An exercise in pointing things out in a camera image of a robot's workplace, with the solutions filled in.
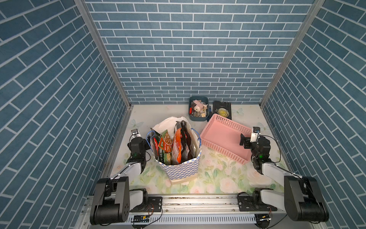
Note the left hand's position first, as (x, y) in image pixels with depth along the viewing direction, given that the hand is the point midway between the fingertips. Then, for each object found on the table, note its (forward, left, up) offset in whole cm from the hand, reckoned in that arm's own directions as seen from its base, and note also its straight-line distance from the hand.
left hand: (145, 137), depth 89 cm
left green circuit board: (-41, -4, -12) cm, 43 cm away
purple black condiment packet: (-9, -26, +14) cm, 31 cm away
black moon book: (+32, -56, -6) cm, 64 cm away
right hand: (+1, -68, +3) cm, 68 cm away
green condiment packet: (-17, -15, +8) cm, 24 cm away
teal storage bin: (+40, -37, -2) cm, 54 cm away
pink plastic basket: (+9, -53, -10) cm, 55 cm away
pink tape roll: (+28, -36, 0) cm, 45 cm away
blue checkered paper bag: (-24, -26, +6) cm, 36 cm away
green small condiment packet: (-6, -14, +4) cm, 16 cm away
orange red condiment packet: (-12, -21, +10) cm, 26 cm away
